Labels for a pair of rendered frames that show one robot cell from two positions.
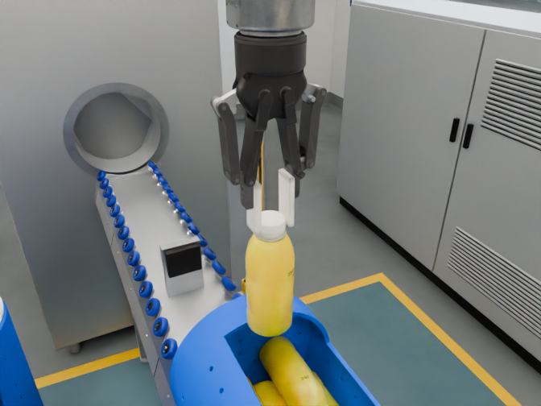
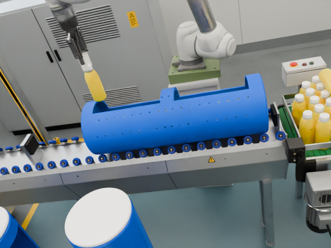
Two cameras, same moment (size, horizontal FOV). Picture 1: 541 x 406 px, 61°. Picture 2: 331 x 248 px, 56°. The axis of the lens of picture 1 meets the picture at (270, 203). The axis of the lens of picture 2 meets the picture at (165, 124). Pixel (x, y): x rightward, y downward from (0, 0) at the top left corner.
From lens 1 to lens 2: 1.06 m
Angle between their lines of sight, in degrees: 42
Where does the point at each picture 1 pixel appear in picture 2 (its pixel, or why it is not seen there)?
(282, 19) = (73, 13)
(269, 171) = (23, 100)
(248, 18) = (67, 15)
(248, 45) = (68, 22)
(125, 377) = not seen: outside the picture
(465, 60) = (32, 25)
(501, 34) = (39, 8)
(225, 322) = (88, 112)
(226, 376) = (104, 116)
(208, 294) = (48, 152)
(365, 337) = not seen: hidden behind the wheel
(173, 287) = (35, 159)
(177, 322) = not seen: hidden behind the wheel
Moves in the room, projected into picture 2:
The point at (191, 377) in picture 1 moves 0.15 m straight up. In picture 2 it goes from (95, 129) to (82, 103)
